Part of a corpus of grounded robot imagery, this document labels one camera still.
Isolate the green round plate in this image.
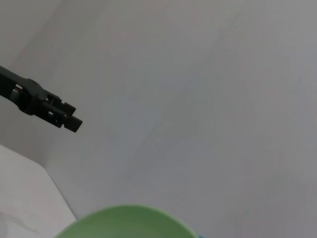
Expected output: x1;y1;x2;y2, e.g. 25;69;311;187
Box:
53;204;199;238

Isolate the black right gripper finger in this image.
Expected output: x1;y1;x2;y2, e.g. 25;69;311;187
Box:
0;64;84;135

